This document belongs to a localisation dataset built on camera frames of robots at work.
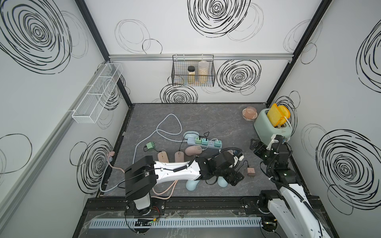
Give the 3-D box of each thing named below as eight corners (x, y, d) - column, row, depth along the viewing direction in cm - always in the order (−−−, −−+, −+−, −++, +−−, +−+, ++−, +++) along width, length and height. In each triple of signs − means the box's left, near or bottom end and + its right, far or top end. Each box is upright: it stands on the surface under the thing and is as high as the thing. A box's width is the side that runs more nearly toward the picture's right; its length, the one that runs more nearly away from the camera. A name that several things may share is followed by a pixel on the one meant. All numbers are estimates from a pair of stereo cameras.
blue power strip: (187, 144, 98) (187, 139, 92) (188, 139, 100) (188, 133, 95) (220, 151, 95) (222, 145, 89) (221, 145, 97) (223, 140, 92)
